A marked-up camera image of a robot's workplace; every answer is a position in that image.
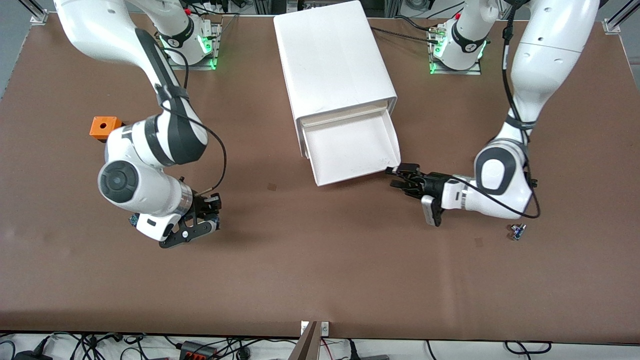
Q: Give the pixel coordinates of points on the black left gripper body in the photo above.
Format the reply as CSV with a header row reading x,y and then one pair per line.
x,y
433,186

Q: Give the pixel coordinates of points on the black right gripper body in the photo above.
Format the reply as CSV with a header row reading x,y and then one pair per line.
x,y
202,205

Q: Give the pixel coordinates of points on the white plastic drawer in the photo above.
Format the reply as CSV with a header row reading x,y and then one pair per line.
x,y
350,150
345,112

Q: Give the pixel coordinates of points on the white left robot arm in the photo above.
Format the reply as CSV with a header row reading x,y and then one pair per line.
x,y
545,50

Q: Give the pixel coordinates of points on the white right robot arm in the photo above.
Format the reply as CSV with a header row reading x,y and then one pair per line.
x,y
130,180

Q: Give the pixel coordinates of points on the white plastic drawer cabinet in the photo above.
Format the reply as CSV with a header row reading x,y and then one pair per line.
x,y
330,55

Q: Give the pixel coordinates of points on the small blue electronic component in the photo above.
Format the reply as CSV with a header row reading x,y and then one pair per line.
x,y
517,231

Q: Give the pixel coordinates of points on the orange box with hole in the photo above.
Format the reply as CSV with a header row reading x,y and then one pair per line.
x,y
101,127

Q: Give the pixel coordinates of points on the black red power strip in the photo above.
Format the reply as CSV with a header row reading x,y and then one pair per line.
x,y
197,351

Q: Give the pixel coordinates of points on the black plug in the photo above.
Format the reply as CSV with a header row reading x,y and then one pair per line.
x,y
353,350

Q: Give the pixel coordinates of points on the black power adapter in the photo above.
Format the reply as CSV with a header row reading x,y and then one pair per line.
x,y
32,356

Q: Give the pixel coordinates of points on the green push button switch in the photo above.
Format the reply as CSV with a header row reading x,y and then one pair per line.
x,y
133,220

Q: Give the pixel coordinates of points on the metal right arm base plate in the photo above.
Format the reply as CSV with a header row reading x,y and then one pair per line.
x,y
172,66

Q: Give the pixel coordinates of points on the small white bracket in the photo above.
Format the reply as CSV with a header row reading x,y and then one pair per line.
x,y
325,328
304,328

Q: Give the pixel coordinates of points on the wooden post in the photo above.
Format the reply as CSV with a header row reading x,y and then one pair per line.
x,y
306,347

